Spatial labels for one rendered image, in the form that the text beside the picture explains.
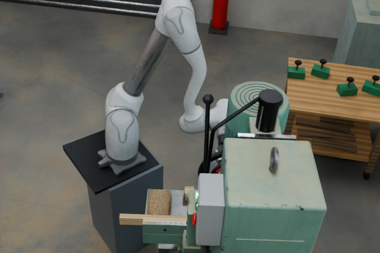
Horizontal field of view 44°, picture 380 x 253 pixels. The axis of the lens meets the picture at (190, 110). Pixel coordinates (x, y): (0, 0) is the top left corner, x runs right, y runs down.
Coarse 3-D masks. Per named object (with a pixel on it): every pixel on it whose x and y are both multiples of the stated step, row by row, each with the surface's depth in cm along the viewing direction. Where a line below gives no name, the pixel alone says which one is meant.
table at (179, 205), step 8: (176, 192) 185; (176, 200) 182; (184, 200) 182; (176, 208) 179; (184, 208) 179; (144, 240) 172; (152, 240) 172; (160, 240) 172; (168, 240) 172; (176, 240) 172
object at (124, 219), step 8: (120, 216) 170; (128, 216) 170; (136, 216) 171; (144, 216) 171; (152, 216) 171; (160, 216) 171; (168, 216) 171; (176, 216) 171; (184, 216) 171; (120, 224) 172; (128, 224) 172; (136, 224) 172
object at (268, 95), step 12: (264, 96) 117; (276, 96) 117; (264, 108) 117; (276, 108) 117; (252, 120) 125; (264, 120) 119; (276, 120) 119; (252, 132) 121; (264, 132) 121; (276, 132) 122
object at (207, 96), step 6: (204, 96) 146; (210, 96) 146; (204, 102) 146; (210, 102) 146; (204, 138) 147; (204, 144) 147; (204, 150) 147; (204, 156) 147; (204, 162) 147; (204, 168) 147
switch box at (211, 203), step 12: (204, 180) 114; (216, 180) 114; (204, 192) 111; (216, 192) 111; (204, 204) 108; (216, 204) 108; (204, 216) 110; (216, 216) 110; (204, 228) 113; (216, 228) 113; (204, 240) 117; (216, 240) 116
